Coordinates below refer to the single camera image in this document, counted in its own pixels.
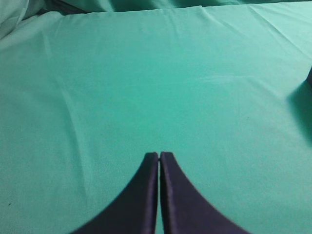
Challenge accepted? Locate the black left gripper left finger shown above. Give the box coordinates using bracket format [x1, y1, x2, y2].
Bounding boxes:
[73, 153, 158, 234]

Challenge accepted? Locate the green table cloth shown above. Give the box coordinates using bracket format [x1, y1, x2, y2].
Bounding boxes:
[0, 1, 312, 234]

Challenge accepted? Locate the dark object at right edge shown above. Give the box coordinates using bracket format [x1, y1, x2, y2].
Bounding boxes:
[306, 68, 312, 87]

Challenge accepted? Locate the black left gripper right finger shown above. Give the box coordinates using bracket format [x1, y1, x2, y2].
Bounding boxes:
[159, 152, 248, 234]

